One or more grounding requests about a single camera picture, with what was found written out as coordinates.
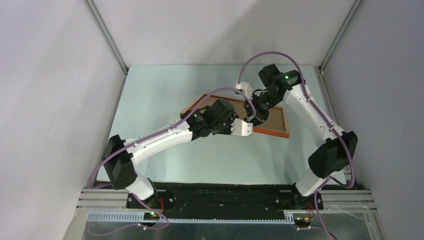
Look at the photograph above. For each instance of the left aluminium corner post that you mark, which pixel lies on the left aluminium corner post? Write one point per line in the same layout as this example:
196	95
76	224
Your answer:
106	34

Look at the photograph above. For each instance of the grey cable duct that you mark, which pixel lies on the grey cable duct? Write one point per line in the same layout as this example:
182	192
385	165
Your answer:
143	217

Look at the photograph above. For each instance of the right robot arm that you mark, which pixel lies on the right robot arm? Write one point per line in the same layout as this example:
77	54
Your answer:
335	147

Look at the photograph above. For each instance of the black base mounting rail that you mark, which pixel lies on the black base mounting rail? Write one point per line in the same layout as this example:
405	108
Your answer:
208	201

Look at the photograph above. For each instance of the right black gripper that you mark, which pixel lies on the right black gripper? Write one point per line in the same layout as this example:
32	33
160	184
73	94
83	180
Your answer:
260	117

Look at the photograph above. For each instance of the wooden picture frame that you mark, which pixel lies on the wooden picture frame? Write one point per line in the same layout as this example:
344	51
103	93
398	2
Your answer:
265	130

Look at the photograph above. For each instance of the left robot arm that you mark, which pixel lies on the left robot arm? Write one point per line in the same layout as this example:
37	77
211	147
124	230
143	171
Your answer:
121	156

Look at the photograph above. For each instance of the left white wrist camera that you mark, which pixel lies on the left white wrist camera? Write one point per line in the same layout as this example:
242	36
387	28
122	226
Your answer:
242	128

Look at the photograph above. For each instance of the brown backing board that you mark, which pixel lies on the brown backing board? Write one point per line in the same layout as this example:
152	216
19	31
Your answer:
275	117

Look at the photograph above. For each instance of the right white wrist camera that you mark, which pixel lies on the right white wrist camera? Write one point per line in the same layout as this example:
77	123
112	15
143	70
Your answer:
245	88

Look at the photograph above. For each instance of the right aluminium corner post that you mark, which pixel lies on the right aluminium corner post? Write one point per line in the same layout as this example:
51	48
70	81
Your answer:
340	33

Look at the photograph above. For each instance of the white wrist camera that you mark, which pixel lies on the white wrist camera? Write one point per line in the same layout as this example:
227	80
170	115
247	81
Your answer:
245	88
242	128

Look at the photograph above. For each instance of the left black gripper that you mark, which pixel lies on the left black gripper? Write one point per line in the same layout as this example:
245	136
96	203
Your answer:
230	119

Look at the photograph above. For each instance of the aluminium corner post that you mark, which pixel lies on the aluminium corner post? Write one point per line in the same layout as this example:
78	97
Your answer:
106	34
340	33

